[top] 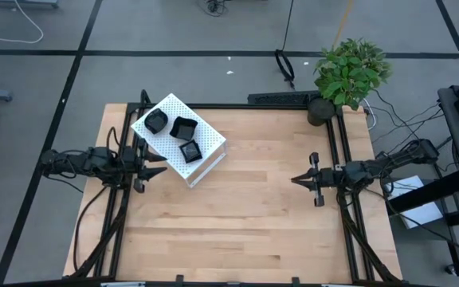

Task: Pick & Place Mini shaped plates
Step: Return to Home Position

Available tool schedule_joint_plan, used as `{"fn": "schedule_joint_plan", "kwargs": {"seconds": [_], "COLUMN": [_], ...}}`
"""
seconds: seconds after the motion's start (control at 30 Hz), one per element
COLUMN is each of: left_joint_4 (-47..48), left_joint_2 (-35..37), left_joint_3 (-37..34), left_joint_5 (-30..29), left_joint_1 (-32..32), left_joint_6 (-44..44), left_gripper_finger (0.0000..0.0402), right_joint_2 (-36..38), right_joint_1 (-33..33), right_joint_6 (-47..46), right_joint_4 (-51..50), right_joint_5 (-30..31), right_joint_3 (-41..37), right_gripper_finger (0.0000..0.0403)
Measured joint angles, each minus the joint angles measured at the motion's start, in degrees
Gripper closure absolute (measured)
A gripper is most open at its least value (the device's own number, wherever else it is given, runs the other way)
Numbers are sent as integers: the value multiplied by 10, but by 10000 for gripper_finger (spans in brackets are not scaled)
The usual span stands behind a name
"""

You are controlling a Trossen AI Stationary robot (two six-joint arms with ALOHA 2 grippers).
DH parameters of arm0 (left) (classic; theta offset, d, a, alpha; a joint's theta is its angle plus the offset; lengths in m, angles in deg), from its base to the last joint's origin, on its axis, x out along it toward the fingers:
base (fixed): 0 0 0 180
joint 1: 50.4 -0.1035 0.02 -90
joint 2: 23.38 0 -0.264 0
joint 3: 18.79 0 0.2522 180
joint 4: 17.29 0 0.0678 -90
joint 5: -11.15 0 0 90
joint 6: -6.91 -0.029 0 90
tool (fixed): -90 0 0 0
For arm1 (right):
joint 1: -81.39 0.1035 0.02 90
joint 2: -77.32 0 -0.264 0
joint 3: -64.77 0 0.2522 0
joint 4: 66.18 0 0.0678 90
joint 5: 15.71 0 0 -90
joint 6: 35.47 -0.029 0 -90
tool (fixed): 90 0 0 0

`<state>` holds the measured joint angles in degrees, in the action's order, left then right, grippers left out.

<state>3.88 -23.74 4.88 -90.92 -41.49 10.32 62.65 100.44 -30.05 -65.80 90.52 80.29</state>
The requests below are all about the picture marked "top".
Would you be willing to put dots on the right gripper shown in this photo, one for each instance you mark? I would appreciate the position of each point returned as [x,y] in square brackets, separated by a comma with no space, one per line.
[331,178]

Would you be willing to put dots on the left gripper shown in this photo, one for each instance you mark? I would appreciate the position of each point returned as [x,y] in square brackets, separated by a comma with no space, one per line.
[134,163]

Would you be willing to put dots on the black oval mini plate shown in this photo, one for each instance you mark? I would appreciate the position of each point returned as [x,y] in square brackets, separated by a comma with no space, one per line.
[156,121]

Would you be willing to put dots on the black wavy square mini plate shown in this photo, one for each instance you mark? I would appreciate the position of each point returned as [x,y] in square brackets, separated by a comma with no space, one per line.
[183,128]

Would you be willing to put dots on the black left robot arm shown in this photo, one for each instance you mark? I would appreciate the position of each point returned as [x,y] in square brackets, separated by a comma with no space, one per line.
[90,161]

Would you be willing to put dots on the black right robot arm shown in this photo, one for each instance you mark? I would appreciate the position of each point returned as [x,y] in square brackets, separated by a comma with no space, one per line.
[397,163]

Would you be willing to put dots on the black power strip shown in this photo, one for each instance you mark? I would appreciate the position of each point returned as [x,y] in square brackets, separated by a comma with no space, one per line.
[281,97]

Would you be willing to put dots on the black table clamp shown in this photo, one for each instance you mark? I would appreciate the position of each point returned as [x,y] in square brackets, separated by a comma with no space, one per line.
[294,281]
[179,280]

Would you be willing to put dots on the green potted plant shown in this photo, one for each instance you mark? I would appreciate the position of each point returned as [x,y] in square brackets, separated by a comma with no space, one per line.
[349,75]

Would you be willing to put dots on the white paper sheet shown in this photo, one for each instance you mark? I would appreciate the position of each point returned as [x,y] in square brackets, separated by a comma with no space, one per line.
[420,213]

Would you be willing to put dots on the grey cart base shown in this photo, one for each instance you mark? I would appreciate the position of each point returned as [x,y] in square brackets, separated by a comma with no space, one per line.
[22,3]

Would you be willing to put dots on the black aluminium table frame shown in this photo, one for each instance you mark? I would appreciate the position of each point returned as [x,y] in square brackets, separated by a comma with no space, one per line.
[253,106]

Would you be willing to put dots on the black desk leg frame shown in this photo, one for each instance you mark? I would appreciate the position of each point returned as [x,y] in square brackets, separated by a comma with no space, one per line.
[424,193]

